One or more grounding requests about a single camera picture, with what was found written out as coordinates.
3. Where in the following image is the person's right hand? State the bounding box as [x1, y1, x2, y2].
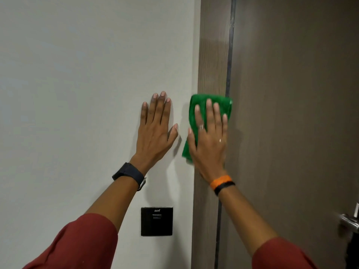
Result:
[187, 99, 229, 184]

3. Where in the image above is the person's left hand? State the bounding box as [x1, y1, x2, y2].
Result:
[130, 91, 179, 177]

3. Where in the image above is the green microfibre cloth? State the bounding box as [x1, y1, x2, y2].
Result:
[182, 94, 233, 163]

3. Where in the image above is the person's right forearm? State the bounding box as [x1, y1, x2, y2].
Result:
[218, 185, 279, 257]

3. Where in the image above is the person's left forearm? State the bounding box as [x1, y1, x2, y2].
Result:
[85, 176, 139, 233]

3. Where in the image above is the orange wristband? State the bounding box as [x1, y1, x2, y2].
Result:
[210, 175, 233, 190]

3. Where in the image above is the black wristband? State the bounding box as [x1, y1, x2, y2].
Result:
[214, 181, 236, 197]

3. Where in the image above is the black wrist watch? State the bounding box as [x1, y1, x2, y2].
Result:
[112, 162, 147, 192]

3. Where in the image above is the grey door seal strip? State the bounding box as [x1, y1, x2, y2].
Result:
[214, 0, 237, 269]

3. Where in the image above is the brown wooden door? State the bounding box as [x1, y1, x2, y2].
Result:
[218, 0, 359, 269]

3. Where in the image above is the dark red right sleeve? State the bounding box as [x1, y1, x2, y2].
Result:
[251, 236, 319, 269]

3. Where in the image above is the dark red sleeve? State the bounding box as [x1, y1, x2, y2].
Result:
[22, 213, 118, 269]
[251, 236, 319, 269]

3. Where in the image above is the dark red left sleeve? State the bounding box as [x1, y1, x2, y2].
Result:
[22, 213, 118, 269]

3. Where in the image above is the brown wooden door frame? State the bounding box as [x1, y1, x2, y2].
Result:
[191, 0, 233, 269]

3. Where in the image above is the black wall card switch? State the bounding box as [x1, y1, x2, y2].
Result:
[141, 207, 174, 237]

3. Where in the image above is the silver door handle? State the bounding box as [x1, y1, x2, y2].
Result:
[338, 202, 359, 233]

